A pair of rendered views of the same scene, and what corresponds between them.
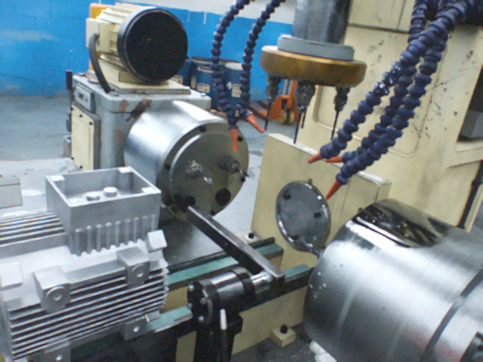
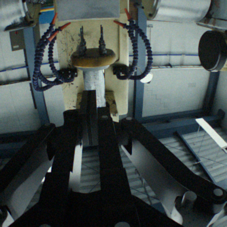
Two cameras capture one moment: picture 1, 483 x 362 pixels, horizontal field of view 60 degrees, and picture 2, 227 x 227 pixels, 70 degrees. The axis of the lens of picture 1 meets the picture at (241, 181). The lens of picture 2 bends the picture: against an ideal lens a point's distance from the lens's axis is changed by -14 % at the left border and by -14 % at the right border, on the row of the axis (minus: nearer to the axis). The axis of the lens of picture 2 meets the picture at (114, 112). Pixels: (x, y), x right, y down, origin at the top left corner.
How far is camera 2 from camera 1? 0.60 m
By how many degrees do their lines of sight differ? 67
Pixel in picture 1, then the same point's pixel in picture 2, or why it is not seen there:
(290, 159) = not seen: hidden behind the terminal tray
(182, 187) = not seen: outside the picture
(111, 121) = (221, 12)
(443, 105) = (61, 43)
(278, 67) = (89, 61)
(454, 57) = (63, 59)
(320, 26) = (86, 74)
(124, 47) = (220, 54)
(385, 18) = not seen: hidden behind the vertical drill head
